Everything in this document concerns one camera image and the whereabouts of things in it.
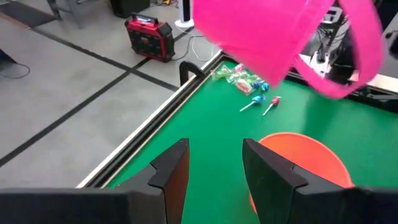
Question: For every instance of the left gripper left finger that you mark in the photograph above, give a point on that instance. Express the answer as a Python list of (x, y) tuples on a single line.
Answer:
[(93, 207)]

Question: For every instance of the black edge clamp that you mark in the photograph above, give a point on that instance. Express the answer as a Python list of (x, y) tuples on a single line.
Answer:
[(189, 64)]

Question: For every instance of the white power strip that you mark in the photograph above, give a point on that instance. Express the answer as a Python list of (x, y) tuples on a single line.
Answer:
[(317, 62)]

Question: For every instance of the black floor mat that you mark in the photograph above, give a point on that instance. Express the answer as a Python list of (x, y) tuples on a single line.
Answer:
[(28, 14)]

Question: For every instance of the pink plastic bucket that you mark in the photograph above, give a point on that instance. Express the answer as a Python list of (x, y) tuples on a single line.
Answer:
[(264, 34)]

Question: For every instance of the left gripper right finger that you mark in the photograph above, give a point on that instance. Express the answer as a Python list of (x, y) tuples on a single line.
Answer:
[(311, 205)]

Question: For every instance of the white fan stand base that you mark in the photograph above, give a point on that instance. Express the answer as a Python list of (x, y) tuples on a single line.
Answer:
[(185, 23)]

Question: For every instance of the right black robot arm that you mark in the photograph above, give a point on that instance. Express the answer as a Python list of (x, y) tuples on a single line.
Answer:
[(342, 67)]

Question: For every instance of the black floor box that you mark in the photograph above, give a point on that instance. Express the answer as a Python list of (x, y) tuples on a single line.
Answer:
[(130, 7)]

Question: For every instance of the red candy packet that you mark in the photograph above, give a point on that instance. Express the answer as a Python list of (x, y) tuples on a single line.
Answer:
[(244, 86), (239, 68)]

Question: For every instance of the blue lollipop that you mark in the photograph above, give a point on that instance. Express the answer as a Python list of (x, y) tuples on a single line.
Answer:
[(255, 84), (265, 87), (258, 99)]

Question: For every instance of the tower fan column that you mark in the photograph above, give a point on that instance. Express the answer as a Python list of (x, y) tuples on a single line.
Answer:
[(187, 9)]

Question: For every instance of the orange jack-o-lantern bucket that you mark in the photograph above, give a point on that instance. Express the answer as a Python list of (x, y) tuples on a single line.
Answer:
[(311, 158)]

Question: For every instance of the red black power station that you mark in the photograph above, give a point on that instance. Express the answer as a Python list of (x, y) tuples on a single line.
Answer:
[(149, 40)]

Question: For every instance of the red lollipop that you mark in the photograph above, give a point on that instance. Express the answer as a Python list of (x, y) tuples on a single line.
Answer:
[(275, 100)]

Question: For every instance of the green candy packet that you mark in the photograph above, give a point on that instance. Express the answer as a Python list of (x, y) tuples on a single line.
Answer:
[(221, 73), (234, 77)]

